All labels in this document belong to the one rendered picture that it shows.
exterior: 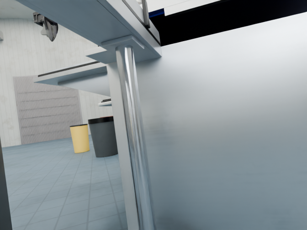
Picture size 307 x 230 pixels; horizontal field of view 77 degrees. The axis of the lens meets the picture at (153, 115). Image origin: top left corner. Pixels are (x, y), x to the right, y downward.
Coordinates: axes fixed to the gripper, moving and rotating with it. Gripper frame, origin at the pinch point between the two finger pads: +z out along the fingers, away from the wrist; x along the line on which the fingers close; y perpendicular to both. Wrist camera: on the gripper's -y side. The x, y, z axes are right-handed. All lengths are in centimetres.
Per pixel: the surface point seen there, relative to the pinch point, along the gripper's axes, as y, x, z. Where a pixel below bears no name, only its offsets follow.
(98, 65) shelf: -31.1, 11.0, 22.9
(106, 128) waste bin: 109, -223, 59
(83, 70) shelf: -23.5, 11.0, 23.2
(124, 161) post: -38, 12, 63
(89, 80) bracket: -20.0, 2.5, 25.9
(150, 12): -57, 12, 8
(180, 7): -68, 13, 10
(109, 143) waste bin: 109, -226, 87
